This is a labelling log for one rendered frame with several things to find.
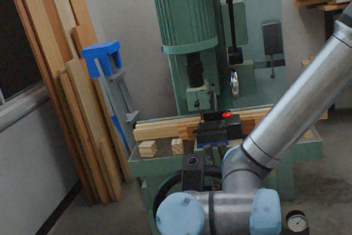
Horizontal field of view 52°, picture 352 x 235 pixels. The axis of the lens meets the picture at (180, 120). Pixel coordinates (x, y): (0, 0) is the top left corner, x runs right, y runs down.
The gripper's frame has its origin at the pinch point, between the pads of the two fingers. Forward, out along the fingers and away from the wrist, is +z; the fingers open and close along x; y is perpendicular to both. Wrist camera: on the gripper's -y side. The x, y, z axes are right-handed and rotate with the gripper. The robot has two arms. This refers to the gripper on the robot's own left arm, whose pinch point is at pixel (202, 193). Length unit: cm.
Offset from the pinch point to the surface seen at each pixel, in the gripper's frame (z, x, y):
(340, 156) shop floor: 196, 81, -14
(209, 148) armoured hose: 8.6, 1.4, -11.5
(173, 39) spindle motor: 11.2, -7.4, -44.9
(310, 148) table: 22.6, 30.3, -10.7
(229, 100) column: 49, 7, -33
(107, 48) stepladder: 76, -53, -69
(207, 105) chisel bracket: 25.4, 0.1, -26.9
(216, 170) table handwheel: 3.3, 3.5, -5.4
